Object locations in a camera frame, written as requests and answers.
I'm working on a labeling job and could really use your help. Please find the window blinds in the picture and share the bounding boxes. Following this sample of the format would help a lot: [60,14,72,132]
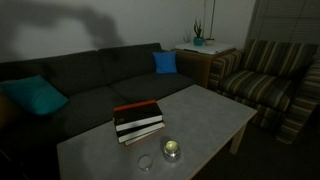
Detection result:
[248,0,320,44]

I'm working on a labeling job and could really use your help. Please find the middle black book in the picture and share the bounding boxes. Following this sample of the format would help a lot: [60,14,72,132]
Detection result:
[116,121,165,143]

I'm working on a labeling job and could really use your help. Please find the teal plant pot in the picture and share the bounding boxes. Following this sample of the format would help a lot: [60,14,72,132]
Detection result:
[193,37,204,46]

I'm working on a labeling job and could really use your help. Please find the striped armchair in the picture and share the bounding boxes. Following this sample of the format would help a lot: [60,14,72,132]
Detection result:
[208,39,320,144]

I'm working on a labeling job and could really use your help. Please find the teal cushion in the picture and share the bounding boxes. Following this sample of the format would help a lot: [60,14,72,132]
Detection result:
[0,75,69,116]

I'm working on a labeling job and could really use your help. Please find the black book with orange spine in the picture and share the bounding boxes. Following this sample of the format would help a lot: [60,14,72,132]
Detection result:
[113,100,163,131]

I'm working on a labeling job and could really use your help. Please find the blue cushion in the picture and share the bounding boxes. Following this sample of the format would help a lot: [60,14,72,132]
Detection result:
[153,51,177,74]

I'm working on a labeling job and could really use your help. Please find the silver candle tin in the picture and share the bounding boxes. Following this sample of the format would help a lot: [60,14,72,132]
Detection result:
[163,140,180,159]

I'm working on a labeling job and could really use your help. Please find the wooden side table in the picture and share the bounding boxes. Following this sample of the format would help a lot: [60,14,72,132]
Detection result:
[176,48,235,88]

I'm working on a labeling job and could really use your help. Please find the grey coffee table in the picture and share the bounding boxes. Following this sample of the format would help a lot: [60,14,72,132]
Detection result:
[57,85,256,180]

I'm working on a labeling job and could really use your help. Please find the dark grey fabric sofa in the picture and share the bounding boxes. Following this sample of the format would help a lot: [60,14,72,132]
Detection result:
[0,43,194,180]

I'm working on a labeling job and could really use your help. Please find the small white plant pot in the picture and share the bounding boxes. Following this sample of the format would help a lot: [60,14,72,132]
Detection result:
[205,38,216,46]

